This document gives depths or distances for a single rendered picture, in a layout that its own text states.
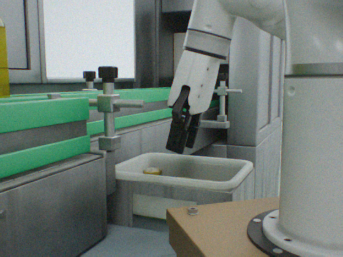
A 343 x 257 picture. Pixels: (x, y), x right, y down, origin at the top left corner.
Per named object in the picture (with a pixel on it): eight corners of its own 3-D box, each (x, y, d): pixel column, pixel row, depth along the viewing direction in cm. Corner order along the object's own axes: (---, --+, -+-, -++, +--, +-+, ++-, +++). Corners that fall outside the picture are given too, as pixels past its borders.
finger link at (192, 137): (190, 108, 69) (182, 141, 71) (185, 109, 66) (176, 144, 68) (206, 112, 68) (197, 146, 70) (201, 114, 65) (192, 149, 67)
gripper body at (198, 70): (195, 43, 67) (179, 103, 69) (174, 38, 57) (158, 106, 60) (234, 54, 65) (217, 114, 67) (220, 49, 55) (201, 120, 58)
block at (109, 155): (70, 184, 62) (68, 143, 61) (119, 190, 59) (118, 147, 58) (56, 189, 59) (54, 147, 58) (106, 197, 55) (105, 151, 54)
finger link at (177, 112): (192, 74, 61) (189, 103, 64) (173, 95, 55) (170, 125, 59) (199, 76, 61) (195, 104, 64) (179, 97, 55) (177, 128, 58)
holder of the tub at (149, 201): (126, 191, 80) (125, 155, 79) (253, 207, 69) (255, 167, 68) (76, 218, 64) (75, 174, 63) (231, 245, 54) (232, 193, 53)
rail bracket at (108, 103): (59, 142, 62) (56, 67, 60) (149, 150, 55) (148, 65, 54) (47, 145, 59) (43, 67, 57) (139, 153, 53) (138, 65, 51)
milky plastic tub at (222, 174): (148, 191, 78) (147, 151, 77) (254, 205, 70) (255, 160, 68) (101, 219, 62) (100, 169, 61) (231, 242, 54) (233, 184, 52)
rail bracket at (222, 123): (192, 141, 123) (192, 73, 119) (242, 145, 116) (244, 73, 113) (187, 144, 118) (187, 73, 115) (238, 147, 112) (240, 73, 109)
